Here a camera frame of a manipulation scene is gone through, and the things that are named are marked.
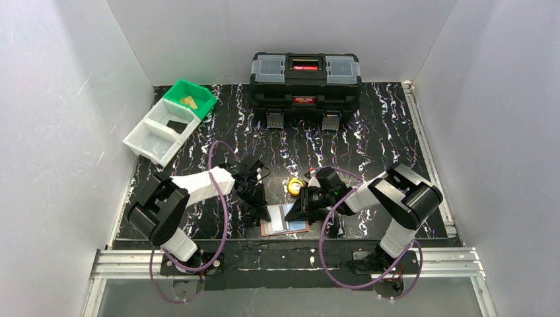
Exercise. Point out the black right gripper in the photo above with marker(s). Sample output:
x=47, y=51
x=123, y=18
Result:
x=309, y=203

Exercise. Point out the yellow tape measure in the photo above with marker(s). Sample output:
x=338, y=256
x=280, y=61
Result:
x=295, y=186

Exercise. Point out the pink leather card holder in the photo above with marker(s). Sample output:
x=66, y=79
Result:
x=294, y=226

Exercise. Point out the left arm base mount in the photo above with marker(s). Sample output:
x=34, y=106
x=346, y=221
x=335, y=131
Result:
x=200, y=258

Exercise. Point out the white bin near green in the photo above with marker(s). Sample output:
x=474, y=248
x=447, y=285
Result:
x=179, y=119

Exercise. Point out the black credit card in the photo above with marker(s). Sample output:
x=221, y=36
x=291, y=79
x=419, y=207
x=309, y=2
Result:
x=178, y=127

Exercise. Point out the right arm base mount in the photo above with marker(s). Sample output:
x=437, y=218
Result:
x=375, y=263

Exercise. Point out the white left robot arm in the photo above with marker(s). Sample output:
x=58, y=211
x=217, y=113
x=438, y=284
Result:
x=157, y=210

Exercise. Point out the white bin front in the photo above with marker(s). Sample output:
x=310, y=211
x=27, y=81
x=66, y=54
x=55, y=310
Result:
x=153, y=141

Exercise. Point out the white striped credit card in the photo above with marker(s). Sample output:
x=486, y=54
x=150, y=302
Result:
x=277, y=222

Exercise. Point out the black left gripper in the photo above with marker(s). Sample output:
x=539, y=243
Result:
x=252, y=191

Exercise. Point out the black toolbox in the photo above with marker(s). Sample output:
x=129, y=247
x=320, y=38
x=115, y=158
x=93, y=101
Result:
x=318, y=87

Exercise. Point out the aluminium frame rail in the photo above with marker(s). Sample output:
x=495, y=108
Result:
x=278, y=267

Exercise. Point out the orange credit card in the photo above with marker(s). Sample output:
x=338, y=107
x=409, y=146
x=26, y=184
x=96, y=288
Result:
x=189, y=102

